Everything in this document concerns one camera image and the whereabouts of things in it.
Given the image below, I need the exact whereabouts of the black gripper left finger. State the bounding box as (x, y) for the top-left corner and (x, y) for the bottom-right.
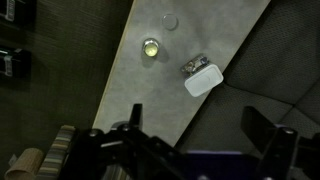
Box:
(58, 104), (174, 180)

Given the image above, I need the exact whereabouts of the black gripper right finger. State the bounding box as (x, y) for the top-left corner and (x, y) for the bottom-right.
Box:
(241, 106), (320, 180)

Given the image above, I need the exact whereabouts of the white container lid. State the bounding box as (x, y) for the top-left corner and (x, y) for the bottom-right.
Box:
(184, 64), (224, 97)

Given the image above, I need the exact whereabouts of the clear food container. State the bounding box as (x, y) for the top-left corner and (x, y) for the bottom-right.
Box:
(181, 54), (210, 78)

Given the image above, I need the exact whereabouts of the dark grey sofa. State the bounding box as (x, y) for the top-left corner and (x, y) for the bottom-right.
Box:
(176, 0), (320, 154)

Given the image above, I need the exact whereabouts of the striped armchair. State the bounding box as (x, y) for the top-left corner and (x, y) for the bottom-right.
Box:
(36, 125), (76, 180)

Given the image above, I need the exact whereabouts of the lit candle in glass jar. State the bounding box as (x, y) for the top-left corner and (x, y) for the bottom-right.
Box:
(142, 38), (159, 57)

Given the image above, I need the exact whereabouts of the black floor fixture lower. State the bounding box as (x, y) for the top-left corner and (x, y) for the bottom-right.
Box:
(0, 46), (31, 78)

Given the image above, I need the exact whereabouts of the black floor fixture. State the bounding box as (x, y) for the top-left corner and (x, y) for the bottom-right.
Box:
(0, 46), (31, 78)
(0, 0), (27, 23)

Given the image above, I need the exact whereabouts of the black floor fixture upper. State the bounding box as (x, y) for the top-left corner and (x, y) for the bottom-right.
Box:
(0, 0), (27, 23)

